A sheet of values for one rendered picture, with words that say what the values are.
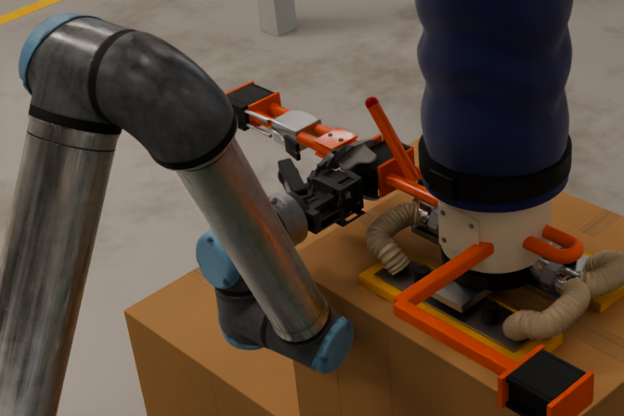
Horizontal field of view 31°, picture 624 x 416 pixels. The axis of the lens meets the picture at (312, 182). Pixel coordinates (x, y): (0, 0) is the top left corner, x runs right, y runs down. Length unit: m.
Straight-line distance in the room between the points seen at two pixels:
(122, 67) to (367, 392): 0.83
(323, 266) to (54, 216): 0.64
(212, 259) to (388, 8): 3.65
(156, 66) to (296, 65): 3.51
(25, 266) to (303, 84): 3.31
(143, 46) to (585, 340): 0.81
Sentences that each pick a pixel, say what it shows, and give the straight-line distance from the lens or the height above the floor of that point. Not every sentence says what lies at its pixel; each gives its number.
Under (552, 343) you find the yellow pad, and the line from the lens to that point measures 1.72.
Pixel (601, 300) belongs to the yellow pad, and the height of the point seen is 0.96.
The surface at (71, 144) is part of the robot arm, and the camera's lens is 1.39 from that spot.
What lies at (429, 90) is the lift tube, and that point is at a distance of 1.64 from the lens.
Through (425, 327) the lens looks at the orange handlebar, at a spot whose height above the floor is 1.08.
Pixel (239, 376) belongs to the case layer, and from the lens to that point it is 2.34.
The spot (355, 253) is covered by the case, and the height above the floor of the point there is 0.95.
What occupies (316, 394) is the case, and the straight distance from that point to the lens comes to 2.07.
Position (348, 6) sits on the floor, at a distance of 5.36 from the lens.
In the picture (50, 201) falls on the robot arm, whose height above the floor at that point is 1.36.
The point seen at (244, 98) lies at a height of 1.10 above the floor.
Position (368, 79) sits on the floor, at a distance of 4.64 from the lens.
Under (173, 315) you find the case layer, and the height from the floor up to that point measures 0.54.
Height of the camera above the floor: 2.06
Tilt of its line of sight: 31 degrees down
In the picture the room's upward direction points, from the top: 6 degrees counter-clockwise
